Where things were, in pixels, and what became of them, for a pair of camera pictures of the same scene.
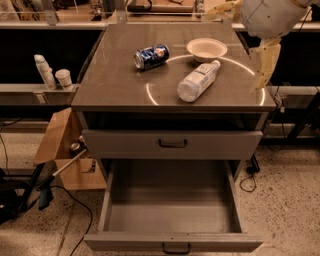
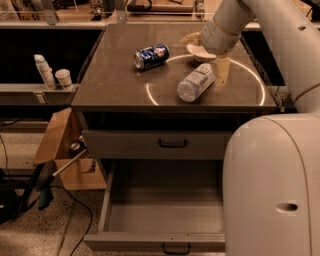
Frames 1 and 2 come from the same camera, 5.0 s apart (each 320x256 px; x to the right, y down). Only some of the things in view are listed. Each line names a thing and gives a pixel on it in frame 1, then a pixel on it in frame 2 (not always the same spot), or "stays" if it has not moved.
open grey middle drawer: [173, 207] stays
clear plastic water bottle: [198, 81] stays
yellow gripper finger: [222, 9] to [194, 38]
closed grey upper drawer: [171, 144] stays
